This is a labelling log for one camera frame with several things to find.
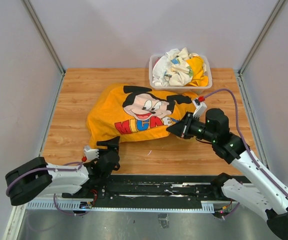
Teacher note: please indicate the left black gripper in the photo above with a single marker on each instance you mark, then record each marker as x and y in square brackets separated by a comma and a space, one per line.
[112, 144]

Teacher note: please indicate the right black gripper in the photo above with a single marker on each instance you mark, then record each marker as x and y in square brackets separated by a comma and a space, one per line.
[182, 127]

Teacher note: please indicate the yellow pillowcase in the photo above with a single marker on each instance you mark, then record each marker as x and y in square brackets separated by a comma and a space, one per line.
[136, 113]

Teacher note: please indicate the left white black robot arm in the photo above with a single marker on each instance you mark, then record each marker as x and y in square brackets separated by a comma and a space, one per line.
[38, 178]

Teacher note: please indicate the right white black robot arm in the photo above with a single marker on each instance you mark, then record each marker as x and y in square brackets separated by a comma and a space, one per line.
[269, 199]

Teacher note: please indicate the translucent plastic bin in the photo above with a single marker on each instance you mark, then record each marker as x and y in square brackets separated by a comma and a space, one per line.
[180, 89]

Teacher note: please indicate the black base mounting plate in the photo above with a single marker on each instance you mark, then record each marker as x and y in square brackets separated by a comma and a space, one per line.
[161, 189]

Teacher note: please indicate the white printed cloth in bin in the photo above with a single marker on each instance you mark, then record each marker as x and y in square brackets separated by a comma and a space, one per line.
[173, 70]

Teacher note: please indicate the yellow cloth in bin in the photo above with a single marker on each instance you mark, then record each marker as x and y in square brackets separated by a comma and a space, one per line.
[199, 78]

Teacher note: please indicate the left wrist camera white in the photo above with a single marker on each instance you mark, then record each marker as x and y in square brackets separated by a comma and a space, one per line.
[90, 154]

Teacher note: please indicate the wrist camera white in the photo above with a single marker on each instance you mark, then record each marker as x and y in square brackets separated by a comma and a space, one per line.
[90, 154]
[200, 106]

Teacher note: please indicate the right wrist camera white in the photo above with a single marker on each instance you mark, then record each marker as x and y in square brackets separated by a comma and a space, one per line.
[200, 106]

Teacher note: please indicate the grey slotted cable duct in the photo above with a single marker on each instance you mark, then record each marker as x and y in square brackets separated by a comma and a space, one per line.
[119, 206]

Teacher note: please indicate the left aluminium frame post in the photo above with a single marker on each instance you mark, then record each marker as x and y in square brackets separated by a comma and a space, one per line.
[43, 35]

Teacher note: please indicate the aluminium frame post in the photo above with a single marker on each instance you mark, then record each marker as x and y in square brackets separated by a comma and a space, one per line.
[277, 9]
[43, 35]

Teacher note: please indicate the right aluminium frame post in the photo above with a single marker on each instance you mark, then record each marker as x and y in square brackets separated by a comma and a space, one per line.
[277, 9]

